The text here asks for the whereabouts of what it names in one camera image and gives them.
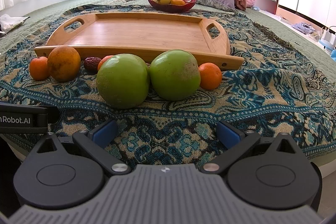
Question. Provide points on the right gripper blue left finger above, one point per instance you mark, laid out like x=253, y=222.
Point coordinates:
x=94, y=142

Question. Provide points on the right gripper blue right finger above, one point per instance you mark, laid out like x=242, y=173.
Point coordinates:
x=237, y=143

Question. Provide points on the small tangerine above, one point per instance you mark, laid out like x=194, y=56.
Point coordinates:
x=103, y=60
x=39, y=69
x=211, y=76

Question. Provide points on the green apple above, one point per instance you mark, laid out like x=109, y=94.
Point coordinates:
x=175, y=75
x=123, y=81

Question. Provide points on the large orange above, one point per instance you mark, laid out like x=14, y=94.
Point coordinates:
x=64, y=63

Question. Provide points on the dark red date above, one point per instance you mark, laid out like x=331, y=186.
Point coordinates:
x=91, y=64

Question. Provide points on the white paper bag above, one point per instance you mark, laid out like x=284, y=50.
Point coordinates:
x=9, y=23

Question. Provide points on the wooden serving tray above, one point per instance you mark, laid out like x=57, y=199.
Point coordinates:
x=145, y=34

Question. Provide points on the green quilted bedspread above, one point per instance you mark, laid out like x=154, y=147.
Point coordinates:
x=39, y=15

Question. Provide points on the blue clothes pile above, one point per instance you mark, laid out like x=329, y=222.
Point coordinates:
x=303, y=28

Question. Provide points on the orange fruit in bowl front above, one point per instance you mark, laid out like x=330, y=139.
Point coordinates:
x=177, y=2

